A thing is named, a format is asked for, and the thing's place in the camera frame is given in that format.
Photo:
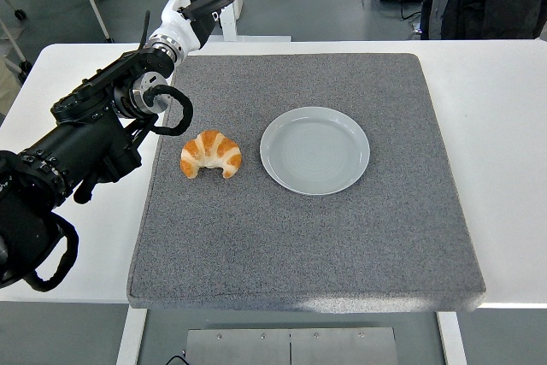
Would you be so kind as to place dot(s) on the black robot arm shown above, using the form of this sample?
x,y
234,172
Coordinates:
x,y
85,143

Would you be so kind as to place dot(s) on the grey felt mat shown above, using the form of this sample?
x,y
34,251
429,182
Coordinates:
x,y
299,245

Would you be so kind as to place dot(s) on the white table leg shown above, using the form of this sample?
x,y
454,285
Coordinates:
x,y
453,339
130,339

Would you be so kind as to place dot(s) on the grey metal plate with screws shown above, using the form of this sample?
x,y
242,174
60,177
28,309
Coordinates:
x,y
290,348

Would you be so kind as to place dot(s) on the grey round plate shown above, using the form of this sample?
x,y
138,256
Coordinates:
x,y
316,155

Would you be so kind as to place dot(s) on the golden croissant bread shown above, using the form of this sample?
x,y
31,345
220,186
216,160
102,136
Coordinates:
x,y
209,145

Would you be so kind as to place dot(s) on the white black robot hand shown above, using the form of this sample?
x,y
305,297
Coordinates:
x,y
179,27

